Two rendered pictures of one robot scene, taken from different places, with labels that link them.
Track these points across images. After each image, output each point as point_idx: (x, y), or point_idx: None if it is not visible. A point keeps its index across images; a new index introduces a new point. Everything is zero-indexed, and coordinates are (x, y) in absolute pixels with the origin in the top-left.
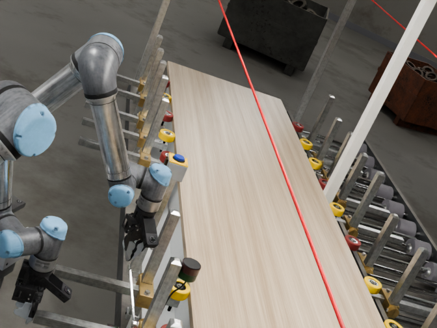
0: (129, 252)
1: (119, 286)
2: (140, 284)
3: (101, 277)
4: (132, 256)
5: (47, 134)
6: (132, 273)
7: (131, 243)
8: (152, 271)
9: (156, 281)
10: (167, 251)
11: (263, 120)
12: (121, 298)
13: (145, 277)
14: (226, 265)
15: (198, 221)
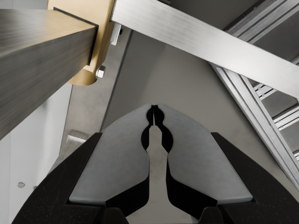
0: (186, 126)
1: (188, 14)
2: (106, 7)
3: (237, 62)
4: (147, 110)
5: None
6: (80, 136)
7: (223, 186)
8: (42, 19)
9: (37, 136)
10: (14, 184)
11: None
12: (115, 81)
13: (80, 24)
14: None
15: None
